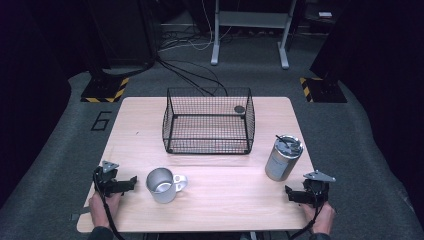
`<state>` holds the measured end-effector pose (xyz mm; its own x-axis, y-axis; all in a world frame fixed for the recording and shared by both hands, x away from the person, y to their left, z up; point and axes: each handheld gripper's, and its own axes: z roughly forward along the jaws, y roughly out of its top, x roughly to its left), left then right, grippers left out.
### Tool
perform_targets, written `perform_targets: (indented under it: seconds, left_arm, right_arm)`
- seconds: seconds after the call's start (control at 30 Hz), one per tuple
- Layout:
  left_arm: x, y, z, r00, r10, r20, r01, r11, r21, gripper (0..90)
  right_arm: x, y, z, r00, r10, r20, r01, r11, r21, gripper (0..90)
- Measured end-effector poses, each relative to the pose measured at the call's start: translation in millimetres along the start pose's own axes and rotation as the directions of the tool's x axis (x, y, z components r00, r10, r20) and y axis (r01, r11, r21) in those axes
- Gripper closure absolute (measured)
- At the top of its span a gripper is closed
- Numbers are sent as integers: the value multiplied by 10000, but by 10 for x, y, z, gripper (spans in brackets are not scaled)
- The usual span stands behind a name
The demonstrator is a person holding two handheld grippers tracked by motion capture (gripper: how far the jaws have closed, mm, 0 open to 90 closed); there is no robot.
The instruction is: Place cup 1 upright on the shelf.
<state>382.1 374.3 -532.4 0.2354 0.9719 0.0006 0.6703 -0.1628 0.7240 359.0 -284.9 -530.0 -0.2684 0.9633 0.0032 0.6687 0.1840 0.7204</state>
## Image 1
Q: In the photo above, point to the steel tumbler with straw lid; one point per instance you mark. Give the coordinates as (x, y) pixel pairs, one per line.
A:
(281, 161)

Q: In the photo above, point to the small black round disc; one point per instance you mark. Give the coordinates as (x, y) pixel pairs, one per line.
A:
(239, 109)

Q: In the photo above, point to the silver metal mug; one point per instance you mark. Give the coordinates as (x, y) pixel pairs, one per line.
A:
(163, 186)

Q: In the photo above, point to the black stand base hazard stripes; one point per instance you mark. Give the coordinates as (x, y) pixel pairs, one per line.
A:
(323, 90)
(103, 90)

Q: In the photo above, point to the person's right hand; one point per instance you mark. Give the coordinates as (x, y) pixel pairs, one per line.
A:
(323, 218)

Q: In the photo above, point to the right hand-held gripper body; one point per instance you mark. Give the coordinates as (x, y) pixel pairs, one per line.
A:
(316, 191)

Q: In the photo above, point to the white metal desk frame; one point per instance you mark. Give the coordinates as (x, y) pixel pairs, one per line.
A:
(253, 20)

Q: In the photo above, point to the person's left hand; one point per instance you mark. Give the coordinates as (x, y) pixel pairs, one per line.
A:
(100, 210)

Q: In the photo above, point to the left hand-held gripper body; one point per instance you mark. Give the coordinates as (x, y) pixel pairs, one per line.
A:
(106, 181)

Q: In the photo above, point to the grey tape strip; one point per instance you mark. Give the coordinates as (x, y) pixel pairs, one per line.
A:
(80, 213)

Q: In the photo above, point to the small white box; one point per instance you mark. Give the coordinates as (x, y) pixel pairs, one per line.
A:
(325, 14)

